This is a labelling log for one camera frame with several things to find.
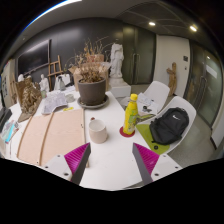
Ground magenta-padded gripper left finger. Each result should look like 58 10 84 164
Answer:
42 142 92 186

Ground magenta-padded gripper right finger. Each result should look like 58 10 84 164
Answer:
132 142 183 186

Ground yellow drink bottle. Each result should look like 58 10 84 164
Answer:
122 93 139 136

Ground green seat cushion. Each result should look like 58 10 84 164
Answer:
135 123 171 155

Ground light wooden drawing board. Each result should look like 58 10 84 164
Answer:
16 108 87 167

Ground white mug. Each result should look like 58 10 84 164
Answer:
88 117 109 145

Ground flat round red coaster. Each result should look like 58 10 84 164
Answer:
119 125 136 138

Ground black backpack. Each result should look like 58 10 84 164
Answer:
148 106 190 146

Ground grey plant saucer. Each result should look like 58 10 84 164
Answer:
76 94 110 110

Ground loose papers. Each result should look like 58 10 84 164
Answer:
128 92 159 116

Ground open printed booklet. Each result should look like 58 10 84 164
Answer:
41 91 69 115

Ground small white cup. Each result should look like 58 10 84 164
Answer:
65 93 76 104

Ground white shell chair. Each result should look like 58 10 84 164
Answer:
128 80 171 116
134 95 198 156

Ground dried plant in grey pot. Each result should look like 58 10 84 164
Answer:
71 37 111 106

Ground teal printed book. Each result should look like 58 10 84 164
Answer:
1 119 20 144

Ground grey spray bottle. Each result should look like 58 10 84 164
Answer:
57 75 67 92

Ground black desk device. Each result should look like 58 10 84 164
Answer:
0 108 14 133

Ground cardboard box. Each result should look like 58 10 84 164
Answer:
68 61 111 92

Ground wooden figure sculpture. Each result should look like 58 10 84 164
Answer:
166 61 178 88

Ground wooden easel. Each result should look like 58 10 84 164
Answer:
47 54 64 91

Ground dark double door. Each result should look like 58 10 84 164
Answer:
123 26 157 86

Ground shelf unit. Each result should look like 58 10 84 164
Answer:
1 59 17 104

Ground white plaster statue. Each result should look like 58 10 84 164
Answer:
108 42 132 98

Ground dark wall screen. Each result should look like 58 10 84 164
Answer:
17 39 52 76

